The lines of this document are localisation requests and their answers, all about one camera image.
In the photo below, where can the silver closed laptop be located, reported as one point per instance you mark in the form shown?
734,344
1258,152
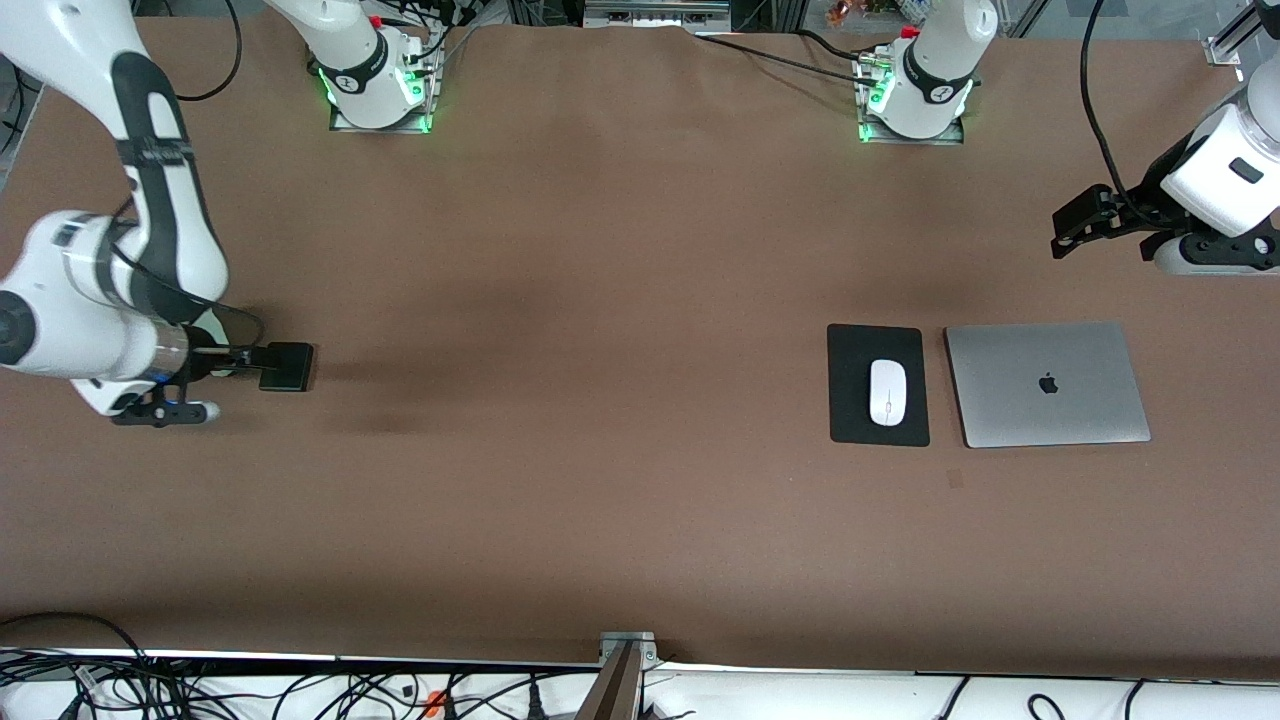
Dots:
1047,384

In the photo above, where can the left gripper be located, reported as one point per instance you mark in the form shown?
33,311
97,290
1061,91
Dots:
1137,207

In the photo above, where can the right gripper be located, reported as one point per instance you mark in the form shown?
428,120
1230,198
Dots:
203,352

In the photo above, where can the aluminium frame profile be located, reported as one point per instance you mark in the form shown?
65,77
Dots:
1240,35

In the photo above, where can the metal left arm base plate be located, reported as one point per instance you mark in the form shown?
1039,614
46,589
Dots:
955,133

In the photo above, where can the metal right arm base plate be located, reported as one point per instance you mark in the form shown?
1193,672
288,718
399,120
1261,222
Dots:
420,120

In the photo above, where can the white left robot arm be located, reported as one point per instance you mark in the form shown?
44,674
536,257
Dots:
935,70

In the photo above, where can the white computer mouse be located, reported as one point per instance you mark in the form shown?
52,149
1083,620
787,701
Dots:
888,392

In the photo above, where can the black mouse pad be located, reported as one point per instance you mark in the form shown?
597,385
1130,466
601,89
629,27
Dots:
850,400

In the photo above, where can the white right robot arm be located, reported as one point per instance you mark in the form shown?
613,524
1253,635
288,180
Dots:
80,330

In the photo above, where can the black square phone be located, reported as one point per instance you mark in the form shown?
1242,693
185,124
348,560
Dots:
288,367

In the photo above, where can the grey control box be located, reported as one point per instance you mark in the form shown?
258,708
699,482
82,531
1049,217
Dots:
657,14

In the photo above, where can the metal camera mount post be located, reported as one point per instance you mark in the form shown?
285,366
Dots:
625,670

